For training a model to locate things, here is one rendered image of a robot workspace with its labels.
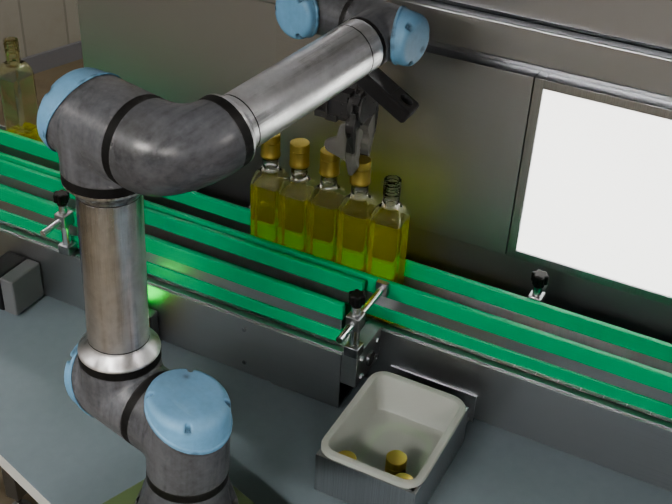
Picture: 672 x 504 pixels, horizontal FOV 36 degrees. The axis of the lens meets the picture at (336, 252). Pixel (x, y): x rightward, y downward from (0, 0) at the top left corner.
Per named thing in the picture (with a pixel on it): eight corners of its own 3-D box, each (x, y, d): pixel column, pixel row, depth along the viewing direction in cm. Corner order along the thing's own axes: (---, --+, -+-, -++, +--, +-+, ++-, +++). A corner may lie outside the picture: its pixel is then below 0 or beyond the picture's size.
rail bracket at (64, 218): (81, 253, 195) (74, 192, 187) (55, 272, 189) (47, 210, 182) (64, 247, 196) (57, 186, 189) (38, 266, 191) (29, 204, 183)
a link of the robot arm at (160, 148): (168, 158, 110) (436, -9, 138) (100, 124, 115) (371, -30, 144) (181, 243, 117) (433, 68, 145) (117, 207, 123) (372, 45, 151)
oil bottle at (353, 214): (373, 292, 188) (381, 191, 176) (360, 308, 184) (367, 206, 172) (345, 283, 190) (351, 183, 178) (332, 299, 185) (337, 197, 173)
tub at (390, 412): (465, 438, 176) (471, 400, 171) (412, 529, 159) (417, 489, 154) (373, 403, 182) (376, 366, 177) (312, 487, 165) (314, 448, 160)
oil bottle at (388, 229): (402, 301, 186) (412, 200, 174) (390, 318, 182) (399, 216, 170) (374, 292, 188) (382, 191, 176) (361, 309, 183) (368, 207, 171)
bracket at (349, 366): (382, 358, 183) (384, 327, 179) (358, 389, 176) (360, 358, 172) (363, 351, 184) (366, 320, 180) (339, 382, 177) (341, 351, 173)
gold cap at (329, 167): (342, 170, 176) (344, 147, 174) (334, 179, 174) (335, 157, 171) (323, 165, 177) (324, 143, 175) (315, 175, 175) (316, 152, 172)
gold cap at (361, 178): (373, 180, 174) (375, 157, 171) (365, 189, 171) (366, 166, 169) (354, 174, 175) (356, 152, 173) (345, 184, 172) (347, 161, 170)
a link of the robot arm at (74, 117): (128, 465, 145) (104, 114, 115) (60, 414, 153) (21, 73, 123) (190, 422, 153) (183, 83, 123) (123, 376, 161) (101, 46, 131)
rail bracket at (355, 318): (388, 321, 180) (393, 262, 173) (345, 377, 168) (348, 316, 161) (373, 316, 181) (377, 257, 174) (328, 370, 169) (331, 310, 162)
